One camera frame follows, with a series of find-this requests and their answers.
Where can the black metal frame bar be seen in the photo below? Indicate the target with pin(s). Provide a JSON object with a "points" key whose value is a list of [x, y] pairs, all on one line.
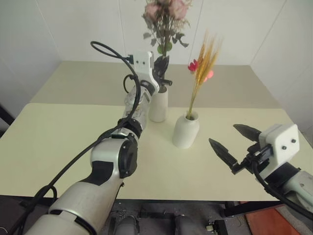
{"points": [[247, 208]]}

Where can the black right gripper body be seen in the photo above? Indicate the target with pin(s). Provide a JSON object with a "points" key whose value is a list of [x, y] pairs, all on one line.
{"points": [[254, 157]]}

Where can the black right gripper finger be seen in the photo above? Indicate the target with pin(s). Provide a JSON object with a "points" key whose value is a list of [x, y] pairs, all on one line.
{"points": [[223, 151], [247, 132]]}

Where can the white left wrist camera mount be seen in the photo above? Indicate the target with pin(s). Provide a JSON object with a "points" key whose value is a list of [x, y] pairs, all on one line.
{"points": [[143, 62]]}

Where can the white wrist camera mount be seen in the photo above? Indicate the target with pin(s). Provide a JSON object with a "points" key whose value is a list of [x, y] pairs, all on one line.
{"points": [[281, 143], [143, 62]]}

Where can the red floor mat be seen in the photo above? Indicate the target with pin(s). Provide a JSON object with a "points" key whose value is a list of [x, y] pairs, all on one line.
{"points": [[281, 222]]}

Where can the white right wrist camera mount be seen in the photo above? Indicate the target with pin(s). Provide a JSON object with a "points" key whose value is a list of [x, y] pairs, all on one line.
{"points": [[281, 143]]}

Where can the dark object at room edge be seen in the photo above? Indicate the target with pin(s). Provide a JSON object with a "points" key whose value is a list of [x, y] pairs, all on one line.
{"points": [[5, 120]]}

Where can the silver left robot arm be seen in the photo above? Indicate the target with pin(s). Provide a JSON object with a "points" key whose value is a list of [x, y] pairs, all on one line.
{"points": [[80, 200]]}

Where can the golden wheat bouquet red flowers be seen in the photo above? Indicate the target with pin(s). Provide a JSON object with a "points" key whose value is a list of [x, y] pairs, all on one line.
{"points": [[206, 58]]}

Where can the pink rose bouquet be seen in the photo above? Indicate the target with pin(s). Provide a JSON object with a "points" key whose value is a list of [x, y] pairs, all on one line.
{"points": [[166, 31]]}

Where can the small black metal bracket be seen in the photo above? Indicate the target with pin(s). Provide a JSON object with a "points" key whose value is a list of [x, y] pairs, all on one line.
{"points": [[216, 226]]}

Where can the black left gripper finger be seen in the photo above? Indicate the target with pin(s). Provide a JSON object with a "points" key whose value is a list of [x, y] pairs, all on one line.
{"points": [[157, 65], [166, 64]]}

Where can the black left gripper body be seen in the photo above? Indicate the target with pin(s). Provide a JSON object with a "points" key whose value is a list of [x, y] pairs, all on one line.
{"points": [[163, 80]]}

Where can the white bottle-shaped vase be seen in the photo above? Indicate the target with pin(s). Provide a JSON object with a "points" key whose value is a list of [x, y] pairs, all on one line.
{"points": [[184, 132]]}

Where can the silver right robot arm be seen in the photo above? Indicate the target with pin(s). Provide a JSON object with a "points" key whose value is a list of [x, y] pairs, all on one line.
{"points": [[299, 186]]}

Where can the tall slim white vase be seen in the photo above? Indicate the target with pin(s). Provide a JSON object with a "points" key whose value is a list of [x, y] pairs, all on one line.
{"points": [[159, 107]]}

